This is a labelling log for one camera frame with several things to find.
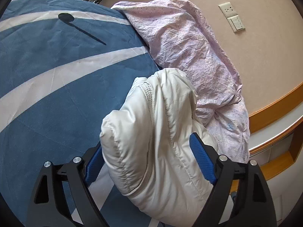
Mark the white wall socket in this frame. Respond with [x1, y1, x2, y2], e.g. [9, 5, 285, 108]
[218, 2, 237, 18]

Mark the white light switch panel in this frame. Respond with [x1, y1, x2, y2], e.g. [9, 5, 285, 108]
[227, 15, 246, 33]

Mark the blue white striped bedsheet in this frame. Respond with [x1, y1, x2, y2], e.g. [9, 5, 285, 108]
[0, 0, 164, 227]

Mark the pink crumpled duvet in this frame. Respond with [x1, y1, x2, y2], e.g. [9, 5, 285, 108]
[111, 0, 251, 163]

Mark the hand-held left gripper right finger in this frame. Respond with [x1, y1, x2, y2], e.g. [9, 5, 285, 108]
[189, 132, 277, 227]

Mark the wooden door frame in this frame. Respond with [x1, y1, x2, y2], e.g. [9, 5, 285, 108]
[248, 82, 303, 134]

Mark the wooden bedside shelf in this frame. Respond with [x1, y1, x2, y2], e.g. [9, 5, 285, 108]
[248, 132, 303, 187]

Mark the cream puffer jacket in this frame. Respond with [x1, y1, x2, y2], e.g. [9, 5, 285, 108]
[99, 67, 219, 227]

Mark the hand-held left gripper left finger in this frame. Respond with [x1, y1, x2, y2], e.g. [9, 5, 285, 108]
[25, 142, 110, 227]

